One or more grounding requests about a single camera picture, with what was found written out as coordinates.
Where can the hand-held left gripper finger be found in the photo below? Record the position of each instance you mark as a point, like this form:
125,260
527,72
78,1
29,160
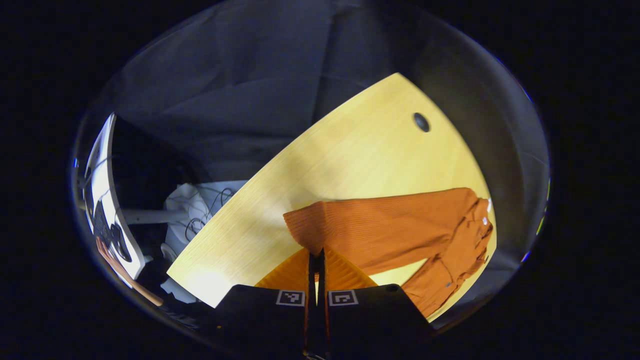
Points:
313,280
322,280

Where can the rust orange coat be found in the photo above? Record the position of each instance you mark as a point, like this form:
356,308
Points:
390,225

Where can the white crumpled sheet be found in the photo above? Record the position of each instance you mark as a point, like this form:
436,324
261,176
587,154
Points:
187,200

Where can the brown bar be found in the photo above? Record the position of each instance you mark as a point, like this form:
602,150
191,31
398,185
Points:
127,272

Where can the white side table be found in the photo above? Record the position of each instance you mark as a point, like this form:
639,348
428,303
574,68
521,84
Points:
102,190

